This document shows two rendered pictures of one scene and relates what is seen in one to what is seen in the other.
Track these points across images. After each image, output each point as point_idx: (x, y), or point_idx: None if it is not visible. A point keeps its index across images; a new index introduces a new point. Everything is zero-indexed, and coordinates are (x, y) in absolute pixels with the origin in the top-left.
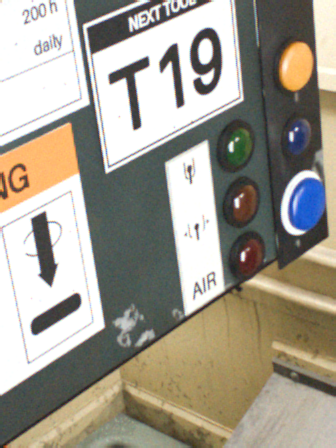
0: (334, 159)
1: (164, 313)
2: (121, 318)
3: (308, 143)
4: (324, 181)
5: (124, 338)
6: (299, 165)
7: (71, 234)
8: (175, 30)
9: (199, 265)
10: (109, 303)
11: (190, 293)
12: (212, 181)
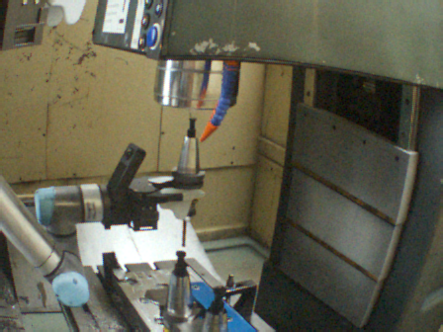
0: None
1: (130, 41)
2: (126, 34)
3: (157, 12)
4: (161, 34)
5: (125, 41)
6: (157, 20)
7: (127, 3)
8: None
9: (135, 34)
10: (126, 27)
11: (132, 41)
12: (144, 9)
